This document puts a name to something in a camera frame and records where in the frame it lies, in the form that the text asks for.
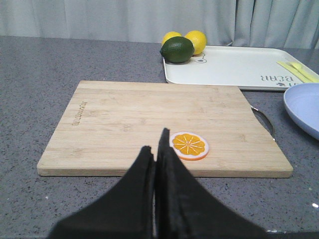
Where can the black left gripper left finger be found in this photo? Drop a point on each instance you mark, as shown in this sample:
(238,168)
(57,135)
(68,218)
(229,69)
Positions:
(124,212)

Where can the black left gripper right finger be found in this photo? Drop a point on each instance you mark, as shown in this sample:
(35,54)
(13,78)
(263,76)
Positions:
(185,210)

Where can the light blue plate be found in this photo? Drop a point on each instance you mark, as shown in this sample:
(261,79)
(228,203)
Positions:
(302,105)

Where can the cream white tray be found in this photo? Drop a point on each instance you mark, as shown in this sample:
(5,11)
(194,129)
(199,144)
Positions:
(245,67)

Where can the orange slice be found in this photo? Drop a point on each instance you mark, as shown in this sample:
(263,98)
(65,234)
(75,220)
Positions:
(189,146)

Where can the wooden cutting board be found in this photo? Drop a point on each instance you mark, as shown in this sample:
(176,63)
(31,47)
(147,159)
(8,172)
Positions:
(106,124)

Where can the dark green lime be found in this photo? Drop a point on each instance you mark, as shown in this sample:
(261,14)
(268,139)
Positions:
(177,49)

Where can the yellow lemon right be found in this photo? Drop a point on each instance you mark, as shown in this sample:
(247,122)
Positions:
(198,40)

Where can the yellow lemon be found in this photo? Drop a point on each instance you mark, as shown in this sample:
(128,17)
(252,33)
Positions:
(198,40)
(169,35)

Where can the yellow lemon left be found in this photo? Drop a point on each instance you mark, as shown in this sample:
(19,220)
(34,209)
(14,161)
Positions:
(169,35)

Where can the yellow plastic knife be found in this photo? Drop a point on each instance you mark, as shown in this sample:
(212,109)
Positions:
(292,70)

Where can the white grey curtain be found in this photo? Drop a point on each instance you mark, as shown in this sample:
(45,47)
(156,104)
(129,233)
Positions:
(253,23)

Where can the metal cutting board handle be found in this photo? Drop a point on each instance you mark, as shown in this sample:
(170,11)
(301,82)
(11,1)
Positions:
(264,121)

